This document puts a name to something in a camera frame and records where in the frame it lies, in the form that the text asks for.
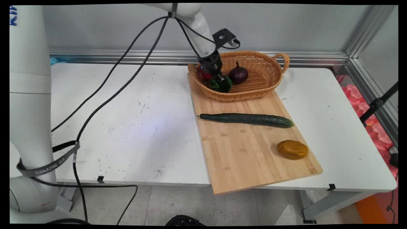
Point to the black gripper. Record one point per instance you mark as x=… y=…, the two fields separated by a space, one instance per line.
x=211 y=63

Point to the green bell pepper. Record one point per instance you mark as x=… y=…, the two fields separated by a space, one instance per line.
x=213 y=85

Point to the yellow-brown potato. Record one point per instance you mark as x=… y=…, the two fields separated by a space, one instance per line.
x=292 y=150

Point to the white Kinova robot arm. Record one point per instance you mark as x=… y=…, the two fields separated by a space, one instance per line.
x=28 y=95

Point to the purple red onion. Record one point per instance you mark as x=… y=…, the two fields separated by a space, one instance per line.
x=238 y=74

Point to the red tomato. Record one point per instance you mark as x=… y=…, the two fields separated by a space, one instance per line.
x=203 y=75

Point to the woven wicker basket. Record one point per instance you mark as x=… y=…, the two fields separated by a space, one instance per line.
x=254 y=89

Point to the dark green cucumber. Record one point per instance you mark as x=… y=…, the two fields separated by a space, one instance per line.
x=248 y=119

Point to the bamboo cutting board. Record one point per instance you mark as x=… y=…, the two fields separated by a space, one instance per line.
x=248 y=152

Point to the black round floor object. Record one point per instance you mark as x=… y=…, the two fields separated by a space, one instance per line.
x=184 y=220

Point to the black tape mark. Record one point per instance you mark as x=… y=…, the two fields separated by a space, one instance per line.
x=331 y=187
x=100 y=179

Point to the black tripod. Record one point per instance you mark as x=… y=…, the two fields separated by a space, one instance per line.
x=376 y=103

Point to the white table leg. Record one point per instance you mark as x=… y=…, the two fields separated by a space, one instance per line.
x=330 y=203

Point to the pink foam sheet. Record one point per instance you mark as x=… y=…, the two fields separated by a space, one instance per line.
x=378 y=133

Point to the blue plastic bag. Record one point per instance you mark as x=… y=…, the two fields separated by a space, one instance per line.
x=57 y=61

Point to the black device beside table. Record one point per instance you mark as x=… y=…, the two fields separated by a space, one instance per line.
x=394 y=157

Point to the orange floor object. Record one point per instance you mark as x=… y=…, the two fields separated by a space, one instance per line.
x=370 y=210

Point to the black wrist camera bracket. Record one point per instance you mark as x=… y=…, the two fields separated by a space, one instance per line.
x=224 y=37

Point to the aluminium frame rail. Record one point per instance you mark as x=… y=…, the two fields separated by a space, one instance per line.
x=127 y=57

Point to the grey robot base bracket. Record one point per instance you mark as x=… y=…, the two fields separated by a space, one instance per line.
x=65 y=197

